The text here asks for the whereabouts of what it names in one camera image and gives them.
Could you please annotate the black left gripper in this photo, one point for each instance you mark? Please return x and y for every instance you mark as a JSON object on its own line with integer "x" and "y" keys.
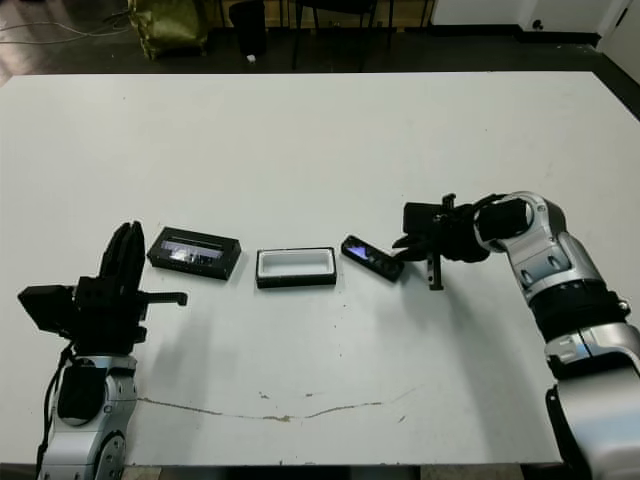
{"x": 107, "y": 315}

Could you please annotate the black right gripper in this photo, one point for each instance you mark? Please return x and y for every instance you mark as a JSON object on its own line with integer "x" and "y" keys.
{"x": 457, "y": 235}

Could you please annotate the slim black camera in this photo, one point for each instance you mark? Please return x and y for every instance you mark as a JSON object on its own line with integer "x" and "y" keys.
{"x": 370, "y": 257}

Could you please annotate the black box lid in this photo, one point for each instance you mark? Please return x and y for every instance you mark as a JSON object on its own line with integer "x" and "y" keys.
{"x": 195, "y": 255}

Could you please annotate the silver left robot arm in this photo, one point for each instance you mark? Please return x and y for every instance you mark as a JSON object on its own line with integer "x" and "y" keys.
{"x": 85, "y": 435}

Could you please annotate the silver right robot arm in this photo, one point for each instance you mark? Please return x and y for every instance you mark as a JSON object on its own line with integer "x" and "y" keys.
{"x": 550, "y": 260}

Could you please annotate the black box white lining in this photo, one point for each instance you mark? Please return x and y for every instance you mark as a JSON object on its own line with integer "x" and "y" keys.
{"x": 295, "y": 280}

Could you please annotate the olive green sack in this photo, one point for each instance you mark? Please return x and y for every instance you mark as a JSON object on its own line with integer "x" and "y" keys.
{"x": 170, "y": 25}

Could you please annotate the black mesh chair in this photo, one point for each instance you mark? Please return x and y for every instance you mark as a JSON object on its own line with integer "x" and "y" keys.
{"x": 340, "y": 7}

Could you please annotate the small black round object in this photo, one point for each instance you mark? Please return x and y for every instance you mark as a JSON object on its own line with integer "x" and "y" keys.
{"x": 538, "y": 24}

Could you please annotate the black upright bag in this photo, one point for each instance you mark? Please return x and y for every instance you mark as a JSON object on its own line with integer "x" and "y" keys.
{"x": 251, "y": 27}

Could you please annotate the black right wrist camera housing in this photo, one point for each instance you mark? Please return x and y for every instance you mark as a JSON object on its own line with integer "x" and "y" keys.
{"x": 422, "y": 217}

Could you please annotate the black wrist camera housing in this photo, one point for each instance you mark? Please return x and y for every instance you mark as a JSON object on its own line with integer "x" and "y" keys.
{"x": 422, "y": 217}
{"x": 47, "y": 307}

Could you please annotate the black left wrist camera housing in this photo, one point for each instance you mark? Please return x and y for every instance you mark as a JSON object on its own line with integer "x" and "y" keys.
{"x": 47, "y": 307}

